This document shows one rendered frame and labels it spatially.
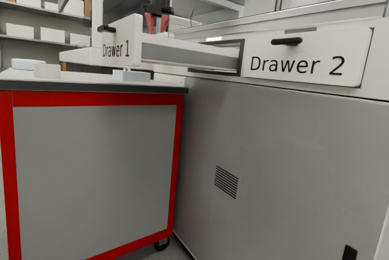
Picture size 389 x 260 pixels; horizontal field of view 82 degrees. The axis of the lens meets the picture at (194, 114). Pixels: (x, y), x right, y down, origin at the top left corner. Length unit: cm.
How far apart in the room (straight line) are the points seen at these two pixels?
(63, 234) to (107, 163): 26
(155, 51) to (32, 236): 67
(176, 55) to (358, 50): 38
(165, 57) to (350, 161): 46
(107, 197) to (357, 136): 76
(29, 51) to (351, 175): 475
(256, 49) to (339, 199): 40
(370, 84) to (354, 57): 6
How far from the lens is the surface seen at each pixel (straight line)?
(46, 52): 488
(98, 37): 147
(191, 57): 60
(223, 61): 67
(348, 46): 54
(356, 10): 57
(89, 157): 81
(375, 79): 53
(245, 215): 76
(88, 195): 87
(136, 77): 92
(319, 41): 56
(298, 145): 59
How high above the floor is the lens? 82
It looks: 11 degrees down
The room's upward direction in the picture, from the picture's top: 5 degrees clockwise
